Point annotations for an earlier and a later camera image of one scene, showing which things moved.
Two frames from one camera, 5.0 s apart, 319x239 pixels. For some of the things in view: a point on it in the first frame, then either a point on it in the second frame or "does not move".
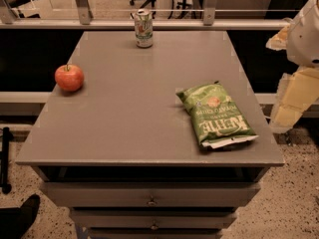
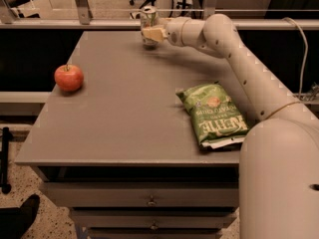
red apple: [69, 77] does not move
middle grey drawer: [157, 218] does not move
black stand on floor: [6, 138] does not move
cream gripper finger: [279, 40] -> [163, 21]
